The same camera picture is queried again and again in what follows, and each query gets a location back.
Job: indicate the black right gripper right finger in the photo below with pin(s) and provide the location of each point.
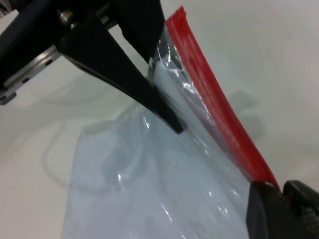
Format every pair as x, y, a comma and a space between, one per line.
307, 209

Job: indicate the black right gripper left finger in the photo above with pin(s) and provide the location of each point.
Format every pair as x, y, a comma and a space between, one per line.
266, 214

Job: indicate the white paper sheet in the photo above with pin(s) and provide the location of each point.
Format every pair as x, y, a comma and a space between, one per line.
124, 199

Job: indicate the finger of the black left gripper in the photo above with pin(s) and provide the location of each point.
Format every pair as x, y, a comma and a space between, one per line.
142, 22
112, 64

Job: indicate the clear plastic bag red zipper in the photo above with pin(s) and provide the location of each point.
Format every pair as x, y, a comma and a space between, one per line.
174, 186

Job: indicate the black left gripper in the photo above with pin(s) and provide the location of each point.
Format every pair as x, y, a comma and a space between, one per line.
32, 44

